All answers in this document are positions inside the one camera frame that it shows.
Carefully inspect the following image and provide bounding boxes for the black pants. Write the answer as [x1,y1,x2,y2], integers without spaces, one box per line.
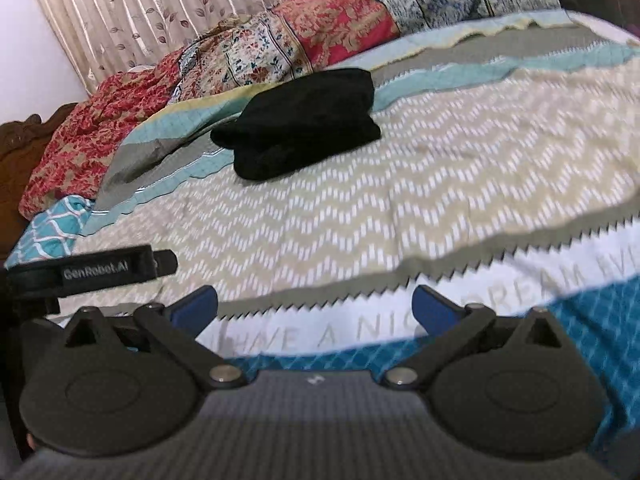
[210,68,381,182]

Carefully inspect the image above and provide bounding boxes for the teal lattice pillow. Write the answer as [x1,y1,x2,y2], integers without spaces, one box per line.
[4,195,94,269]

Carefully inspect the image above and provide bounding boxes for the carved wooden headboard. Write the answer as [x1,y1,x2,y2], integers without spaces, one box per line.
[0,103,76,262]

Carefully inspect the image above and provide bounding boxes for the chevron patterned bedspread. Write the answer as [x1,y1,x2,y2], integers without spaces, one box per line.
[49,6,640,456]

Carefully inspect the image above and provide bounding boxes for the red floral pillow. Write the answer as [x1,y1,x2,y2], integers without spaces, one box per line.
[17,0,400,219]

